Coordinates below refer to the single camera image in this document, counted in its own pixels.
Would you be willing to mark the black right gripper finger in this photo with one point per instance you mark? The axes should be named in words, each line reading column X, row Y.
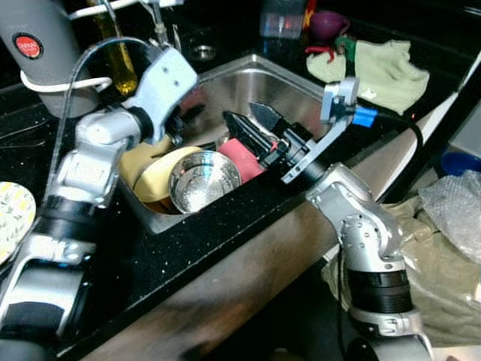
column 244, row 135
column 267, row 118

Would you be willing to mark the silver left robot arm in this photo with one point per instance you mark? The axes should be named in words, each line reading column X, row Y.
column 75, row 177

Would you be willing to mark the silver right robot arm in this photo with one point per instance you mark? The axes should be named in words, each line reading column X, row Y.
column 372, row 233

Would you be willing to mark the pink cup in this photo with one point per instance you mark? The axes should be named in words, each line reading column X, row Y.
column 239, row 159

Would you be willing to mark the stainless steel sink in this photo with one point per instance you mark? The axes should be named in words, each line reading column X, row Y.
column 248, row 86

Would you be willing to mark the shiny steel bowl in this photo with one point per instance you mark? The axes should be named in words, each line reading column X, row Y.
column 203, row 182

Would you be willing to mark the yellow oil bottle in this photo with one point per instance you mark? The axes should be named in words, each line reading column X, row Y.
column 120, row 64

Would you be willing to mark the clear plastic container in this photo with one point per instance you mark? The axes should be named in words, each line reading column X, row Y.
column 282, row 19

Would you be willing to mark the dark green small bottle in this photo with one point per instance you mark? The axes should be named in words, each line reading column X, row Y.
column 348, row 51

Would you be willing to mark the purple cup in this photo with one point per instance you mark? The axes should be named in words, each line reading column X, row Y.
column 328, row 24

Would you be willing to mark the pale green cloth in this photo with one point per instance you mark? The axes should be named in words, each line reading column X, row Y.
column 383, row 71

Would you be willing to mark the grey appliance with red logo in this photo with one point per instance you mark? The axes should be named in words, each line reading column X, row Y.
column 41, row 68

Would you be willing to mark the blue round container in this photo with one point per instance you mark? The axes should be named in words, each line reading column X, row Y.
column 460, row 163

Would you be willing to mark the olive plastic bag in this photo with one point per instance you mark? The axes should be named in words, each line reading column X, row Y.
column 428, row 263

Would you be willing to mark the white patterned plate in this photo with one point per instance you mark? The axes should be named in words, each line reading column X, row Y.
column 13, row 218

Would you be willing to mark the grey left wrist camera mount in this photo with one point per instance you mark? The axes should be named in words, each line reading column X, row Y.
column 167, row 79

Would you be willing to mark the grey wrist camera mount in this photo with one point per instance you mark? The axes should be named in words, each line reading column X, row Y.
column 340, row 96
column 167, row 79

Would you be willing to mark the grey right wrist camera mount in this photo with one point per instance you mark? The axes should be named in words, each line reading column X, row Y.
column 340, row 96

